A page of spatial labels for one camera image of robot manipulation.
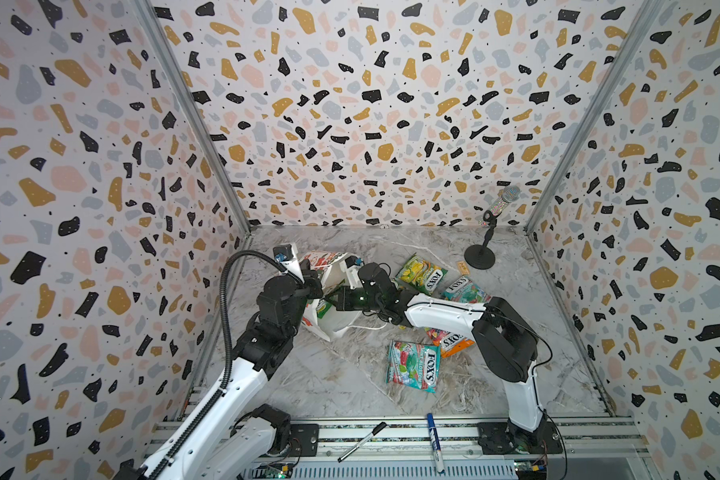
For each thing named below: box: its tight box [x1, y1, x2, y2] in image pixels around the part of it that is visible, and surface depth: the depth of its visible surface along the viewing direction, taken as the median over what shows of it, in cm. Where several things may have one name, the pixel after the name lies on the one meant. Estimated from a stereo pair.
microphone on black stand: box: [464, 185, 521, 270], surface depth 112 cm
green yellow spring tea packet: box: [316, 299, 332, 319], surface depth 84 cm
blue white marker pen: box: [427, 412, 446, 474], surface depth 74 cm
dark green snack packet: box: [386, 340, 441, 394], surface depth 85 cm
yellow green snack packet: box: [393, 252, 448, 296], surface depth 106 cm
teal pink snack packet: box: [441, 275, 492, 304], surface depth 102 cm
